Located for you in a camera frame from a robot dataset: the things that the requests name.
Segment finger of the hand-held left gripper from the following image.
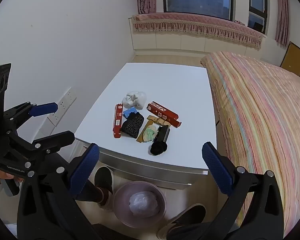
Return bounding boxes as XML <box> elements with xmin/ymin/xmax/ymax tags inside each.
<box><xmin>3</xmin><ymin>101</ymin><xmax>58</xmax><ymax>133</ymax></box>
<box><xmin>9</xmin><ymin>131</ymin><xmax>75</xmax><ymax>161</ymax></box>

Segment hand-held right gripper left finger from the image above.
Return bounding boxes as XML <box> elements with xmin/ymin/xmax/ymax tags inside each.
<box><xmin>17</xmin><ymin>143</ymin><xmax>102</xmax><ymax>240</ymax></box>

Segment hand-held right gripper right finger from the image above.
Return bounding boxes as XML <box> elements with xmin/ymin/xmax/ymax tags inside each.
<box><xmin>201</xmin><ymin>141</ymin><xmax>284</xmax><ymax>240</ymax></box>

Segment pink waste bin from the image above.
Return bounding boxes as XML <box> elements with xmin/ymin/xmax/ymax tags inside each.
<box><xmin>112</xmin><ymin>181</ymin><xmax>167</xmax><ymax>227</ymax></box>

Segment long narrow red box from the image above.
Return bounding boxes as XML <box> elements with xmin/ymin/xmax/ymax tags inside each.
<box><xmin>112</xmin><ymin>103</ymin><xmax>123</xmax><ymax>139</ymax></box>

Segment black fuzzy ball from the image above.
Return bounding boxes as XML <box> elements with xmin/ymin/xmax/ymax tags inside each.
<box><xmin>150</xmin><ymin>141</ymin><xmax>168</xmax><ymax>156</ymax></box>

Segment black patterned packet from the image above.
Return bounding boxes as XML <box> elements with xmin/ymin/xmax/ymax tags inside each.
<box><xmin>120</xmin><ymin>112</ymin><xmax>145</xmax><ymax>139</ymax></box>

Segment black box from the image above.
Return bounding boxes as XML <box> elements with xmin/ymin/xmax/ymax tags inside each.
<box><xmin>154</xmin><ymin>124</ymin><xmax>170</xmax><ymax>143</ymax></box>

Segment brown cardboard strip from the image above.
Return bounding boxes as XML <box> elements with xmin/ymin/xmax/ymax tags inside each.
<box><xmin>136</xmin><ymin>120</ymin><xmax>153</xmax><ymax>143</ymax></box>

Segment small blue box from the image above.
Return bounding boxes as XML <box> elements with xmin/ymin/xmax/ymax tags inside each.
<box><xmin>123</xmin><ymin>107</ymin><xmax>138</xmax><ymax>119</ymax></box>

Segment green orange foam net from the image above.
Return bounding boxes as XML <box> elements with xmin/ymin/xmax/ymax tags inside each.
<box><xmin>142</xmin><ymin>126</ymin><xmax>157</xmax><ymax>142</ymax></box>

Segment tan cardboard piece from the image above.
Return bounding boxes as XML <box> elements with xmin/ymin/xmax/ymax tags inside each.
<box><xmin>147</xmin><ymin>115</ymin><xmax>168</xmax><ymax>127</ymax></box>

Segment wide red box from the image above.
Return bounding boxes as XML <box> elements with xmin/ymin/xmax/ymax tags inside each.
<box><xmin>146</xmin><ymin>101</ymin><xmax>182</xmax><ymax>128</ymax></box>

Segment white tissue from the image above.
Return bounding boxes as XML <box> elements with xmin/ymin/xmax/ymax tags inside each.
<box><xmin>122</xmin><ymin>90</ymin><xmax>147</xmax><ymax>110</ymax></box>

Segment person's left shoe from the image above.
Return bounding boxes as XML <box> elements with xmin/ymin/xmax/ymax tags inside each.
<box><xmin>94</xmin><ymin>166</ymin><xmax>114</xmax><ymax>209</ymax></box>

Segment person's shoe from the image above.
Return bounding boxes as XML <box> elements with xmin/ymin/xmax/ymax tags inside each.
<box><xmin>156</xmin><ymin>203</ymin><xmax>207</xmax><ymax>240</ymax></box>
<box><xmin>94</xmin><ymin>166</ymin><xmax>114</xmax><ymax>209</ymax></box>

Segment person's right shoe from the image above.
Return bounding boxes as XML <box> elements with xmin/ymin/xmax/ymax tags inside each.
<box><xmin>156</xmin><ymin>203</ymin><xmax>207</xmax><ymax>240</ymax></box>

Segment white crumpled plastic bag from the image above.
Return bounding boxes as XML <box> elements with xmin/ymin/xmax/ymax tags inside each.
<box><xmin>129</xmin><ymin>191</ymin><xmax>157</xmax><ymax>217</ymax></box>

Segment bed with striped blanket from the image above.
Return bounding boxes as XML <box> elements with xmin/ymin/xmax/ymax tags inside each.
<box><xmin>200</xmin><ymin>51</ymin><xmax>300</xmax><ymax>238</ymax></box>

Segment brown framed board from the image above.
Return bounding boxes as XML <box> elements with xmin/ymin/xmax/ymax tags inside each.
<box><xmin>280</xmin><ymin>41</ymin><xmax>300</xmax><ymax>77</ymax></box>

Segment white window seat cabinet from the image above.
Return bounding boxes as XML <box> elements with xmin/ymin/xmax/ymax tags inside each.
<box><xmin>128</xmin><ymin>17</ymin><xmax>263</xmax><ymax>55</ymax></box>

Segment pink fringed window seat cushion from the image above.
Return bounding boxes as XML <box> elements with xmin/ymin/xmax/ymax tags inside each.
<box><xmin>132</xmin><ymin>13</ymin><xmax>264</xmax><ymax>49</ymax></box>

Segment white wall socket panel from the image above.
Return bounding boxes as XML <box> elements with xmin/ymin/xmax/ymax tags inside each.
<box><xmin>47</xmin><ymin>87</ymin><xmax>77</xmax><ymax>127</ymax></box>

